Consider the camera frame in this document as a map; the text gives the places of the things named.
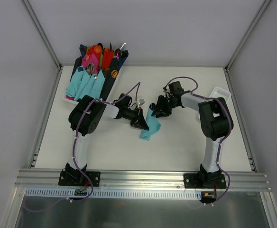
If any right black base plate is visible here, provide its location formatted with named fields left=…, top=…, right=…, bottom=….
left=183, top=173, right=227, bottom=189

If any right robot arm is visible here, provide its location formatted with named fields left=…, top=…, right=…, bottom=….
left=150, top=81, right=234, bottom=189

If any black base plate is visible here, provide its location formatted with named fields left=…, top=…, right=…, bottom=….
left=183, top=173, right=227, bottom=189
left=58, top=170, right=101, bottom=187

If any orange rolled napkin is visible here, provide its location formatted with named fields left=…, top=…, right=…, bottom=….
left=86, top=45, right=103, bottom=55

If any aluminium mounting rail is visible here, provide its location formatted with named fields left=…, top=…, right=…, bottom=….
left=14, top=169, right=272, bottom=192

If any small white utensil tray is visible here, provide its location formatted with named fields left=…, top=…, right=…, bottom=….
left=209, top=86, right=231, bottom=102

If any teal rolled napkin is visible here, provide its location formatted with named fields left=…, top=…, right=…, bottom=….
left=66, top=66, right=84, bottom=100
left=80, top=74, right=97, bottom=99
left=74, top=70, right=91, bottom=100
left=90, top=70, right=105, bottom=98

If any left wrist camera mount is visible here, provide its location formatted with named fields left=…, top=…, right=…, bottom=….
left=137, top=99, right=145, bottom=107

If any large white basket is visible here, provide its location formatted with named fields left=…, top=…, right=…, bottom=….
left=63, top=57, right=127, bottom=105

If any pink rolled napkin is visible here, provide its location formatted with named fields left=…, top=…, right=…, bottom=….
left=81, top=54, right=99, bottom=74

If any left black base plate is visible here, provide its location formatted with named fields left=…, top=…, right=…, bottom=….
left=58, top=170, right=101, bottom=187

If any red rolled napkin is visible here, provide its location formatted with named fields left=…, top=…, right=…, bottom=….
left=101, top=47, right=113, bottom=70

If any dark navy rolled napkin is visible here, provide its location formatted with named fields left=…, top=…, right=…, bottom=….
left=100, top=58, right=119, bottom=100

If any black spoon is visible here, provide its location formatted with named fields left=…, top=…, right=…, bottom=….
left=149, top=103, right=156, bottom=111

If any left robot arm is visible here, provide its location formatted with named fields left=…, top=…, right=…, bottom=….
left=58, top=93, right=149, bottom=187

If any white slotted cable duct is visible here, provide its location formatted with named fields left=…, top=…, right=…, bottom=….
left=24, top=187, right=202, bottom=200

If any teal paper napkin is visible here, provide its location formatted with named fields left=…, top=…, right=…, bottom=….
left=139, top=108, right=161, bottom=141

